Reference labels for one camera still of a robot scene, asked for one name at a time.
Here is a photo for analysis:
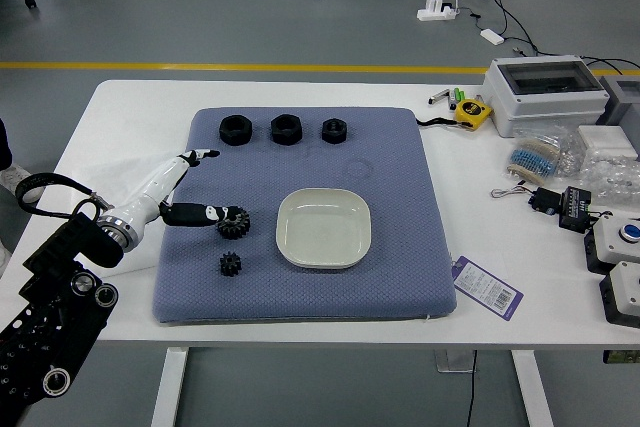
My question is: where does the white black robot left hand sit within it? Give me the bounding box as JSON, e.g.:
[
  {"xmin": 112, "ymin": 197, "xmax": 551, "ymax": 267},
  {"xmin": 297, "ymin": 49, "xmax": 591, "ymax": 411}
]
[{"xmin": 113, "ymin": 147, "xmax": 245, "ymax": 242}]

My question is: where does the big black gear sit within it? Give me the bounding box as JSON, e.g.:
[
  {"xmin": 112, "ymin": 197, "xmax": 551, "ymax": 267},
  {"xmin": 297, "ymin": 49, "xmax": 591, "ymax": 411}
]
[{"xmin": 216, "ymin": 206, "xmax": 252, "ymax": 241}]

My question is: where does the small black gear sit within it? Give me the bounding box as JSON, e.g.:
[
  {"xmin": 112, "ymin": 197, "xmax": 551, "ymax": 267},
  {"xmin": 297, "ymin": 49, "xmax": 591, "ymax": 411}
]
[{"xmin": 218, "ymin": 250, "xmax": 245, "ymax": 278}]

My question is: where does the big black hex nut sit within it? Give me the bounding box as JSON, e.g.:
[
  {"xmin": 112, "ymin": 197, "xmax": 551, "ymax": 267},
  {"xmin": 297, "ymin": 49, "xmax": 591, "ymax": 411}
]
[
  {"xmin": 218, "ymin": 115, "xmax": 254, "ymax": 147},
  {"xmin": 269, "ymin": 113, "xmax": 304, "ymax": 146}
]

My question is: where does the small black hex nut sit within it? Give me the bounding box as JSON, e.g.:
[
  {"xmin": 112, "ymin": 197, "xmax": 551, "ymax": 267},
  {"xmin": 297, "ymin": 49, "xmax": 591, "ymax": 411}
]
[{"xmin": 320, "ymin": 117, "xmax": 349, "ymax": 144}]

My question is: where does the blue push button box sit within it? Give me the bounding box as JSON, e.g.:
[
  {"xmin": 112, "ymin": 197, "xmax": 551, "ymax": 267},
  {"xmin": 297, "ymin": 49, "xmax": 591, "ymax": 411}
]
[{"xmin": 583, "ymin": 214, "xmax": 640, "ymax": 276}]

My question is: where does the dark grey box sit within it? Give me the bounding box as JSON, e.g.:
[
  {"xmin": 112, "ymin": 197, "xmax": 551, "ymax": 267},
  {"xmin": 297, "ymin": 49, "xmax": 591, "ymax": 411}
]
[{"xmin": 597, "ymin": 75, "xmax": 640, "ymax": 128}]

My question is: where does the grey push button box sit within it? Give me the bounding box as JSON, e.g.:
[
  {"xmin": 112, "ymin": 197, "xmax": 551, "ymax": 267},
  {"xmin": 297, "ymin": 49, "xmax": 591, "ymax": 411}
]
[{"xmin": 599, "ymin": 260, "xmax": 640, "ymax": 329}]

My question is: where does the person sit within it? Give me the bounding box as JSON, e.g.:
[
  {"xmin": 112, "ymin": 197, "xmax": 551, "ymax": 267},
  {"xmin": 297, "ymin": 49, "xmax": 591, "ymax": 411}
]
[{"xmin": 0, "ymin": 116, "xmax": 34, "ymax": 268}]

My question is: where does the white square dish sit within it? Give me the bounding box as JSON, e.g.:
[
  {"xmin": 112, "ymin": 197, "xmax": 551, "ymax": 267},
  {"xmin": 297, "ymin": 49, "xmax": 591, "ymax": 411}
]
[{"xmin": 275, "ymin": 187, "xmax": 372, "ymax": 271}]

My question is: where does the white table leg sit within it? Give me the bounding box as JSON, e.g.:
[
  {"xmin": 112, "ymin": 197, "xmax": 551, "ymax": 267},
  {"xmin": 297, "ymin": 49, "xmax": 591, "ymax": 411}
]
[
  {"xmin": 149, "ymin": 346, "xmax": 190, "ymax": 427},
  {"xmin": 509, "ymin": 349, "xmax": 555, "ymax": 427}
]

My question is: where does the blue-grey quilted mat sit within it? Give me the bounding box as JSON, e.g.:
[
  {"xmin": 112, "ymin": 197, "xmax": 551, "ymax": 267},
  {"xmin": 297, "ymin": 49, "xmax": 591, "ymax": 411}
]
[{"xmin": 151, "ymin": 106, "xmax": 459, "ymax": 327}]

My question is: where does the yellow tape measure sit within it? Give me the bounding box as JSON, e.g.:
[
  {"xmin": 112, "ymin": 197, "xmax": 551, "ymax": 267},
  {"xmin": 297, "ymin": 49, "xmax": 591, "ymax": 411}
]
[{"xmin": 414, "ymin": 99, "xmax": 495, "ymax": 131}]

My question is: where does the white power strip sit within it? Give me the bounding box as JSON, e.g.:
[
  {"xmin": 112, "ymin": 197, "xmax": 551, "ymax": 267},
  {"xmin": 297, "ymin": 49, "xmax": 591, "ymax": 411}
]
[{"xmin": 417, "ymin": 0, "xmax": 464, "ymax": 23}]

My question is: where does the purple white label tag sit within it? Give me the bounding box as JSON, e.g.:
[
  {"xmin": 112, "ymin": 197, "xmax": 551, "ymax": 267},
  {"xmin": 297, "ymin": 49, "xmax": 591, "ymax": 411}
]
[{"xmin": 449, "ymin": 255, "xmax": 525, "ymax": 322}]

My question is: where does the bag of blue resistors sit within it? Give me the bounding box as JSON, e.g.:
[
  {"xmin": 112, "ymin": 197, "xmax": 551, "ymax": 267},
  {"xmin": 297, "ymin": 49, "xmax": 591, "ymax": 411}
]
[{"xmin": 504, "ymin": 126, "xmax": 584, "ymax": 183}]

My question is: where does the black electronic module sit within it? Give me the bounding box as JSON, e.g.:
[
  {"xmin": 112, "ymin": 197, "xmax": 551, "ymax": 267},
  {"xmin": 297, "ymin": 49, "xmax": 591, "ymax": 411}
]
[{"xmin": 558, "ymin": 185, "xmax": 599, "ymax": 234}]

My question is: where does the white foam block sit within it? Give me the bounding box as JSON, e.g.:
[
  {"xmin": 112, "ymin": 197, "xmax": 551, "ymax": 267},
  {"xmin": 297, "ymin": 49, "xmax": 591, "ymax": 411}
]
[{"xmin": 577, "ymin": 124, "xmax": 639, "ymax": 158}]

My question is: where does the clear bag of small parts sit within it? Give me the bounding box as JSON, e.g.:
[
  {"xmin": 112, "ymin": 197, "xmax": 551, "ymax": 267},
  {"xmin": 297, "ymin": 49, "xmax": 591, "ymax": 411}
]
[{"xmin": 574, "ymin": 151, "xmax": 640, "ymax": 208}]

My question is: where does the grey table foot bracket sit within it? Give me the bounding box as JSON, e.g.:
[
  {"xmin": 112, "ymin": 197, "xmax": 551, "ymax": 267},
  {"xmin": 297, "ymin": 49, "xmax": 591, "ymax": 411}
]
[{"xmin": 433, "ymin": 349, "xmax": 477, "ymax": 374}]

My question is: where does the black hanging cable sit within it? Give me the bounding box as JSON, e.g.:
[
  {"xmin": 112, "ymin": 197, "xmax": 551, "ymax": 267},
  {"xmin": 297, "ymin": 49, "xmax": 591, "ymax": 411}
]
[{"xmin": 464, "ymin": 349, "xmax": 479, "ymax": 427}]

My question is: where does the small black servo with wires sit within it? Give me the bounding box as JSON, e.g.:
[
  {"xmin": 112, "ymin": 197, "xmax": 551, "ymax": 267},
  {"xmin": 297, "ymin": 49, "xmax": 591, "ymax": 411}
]
[{"xmin": 489, "ymin": 185, "xmax": 560, "ymax": 217}]

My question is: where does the black floor cable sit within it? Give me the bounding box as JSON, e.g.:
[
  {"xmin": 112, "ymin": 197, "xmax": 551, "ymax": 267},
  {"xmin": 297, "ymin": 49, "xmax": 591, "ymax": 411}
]
[{"xmin": 467, "ymin": 0, "xmax": 640, "ymax": 76}]

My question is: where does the grey enclosure box clear lid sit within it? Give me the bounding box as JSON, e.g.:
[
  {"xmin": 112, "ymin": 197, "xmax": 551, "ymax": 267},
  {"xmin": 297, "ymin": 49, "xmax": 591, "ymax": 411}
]
[{"xmin": 482, "ymin": 55, "xmax": 611, "ymax": 139}]

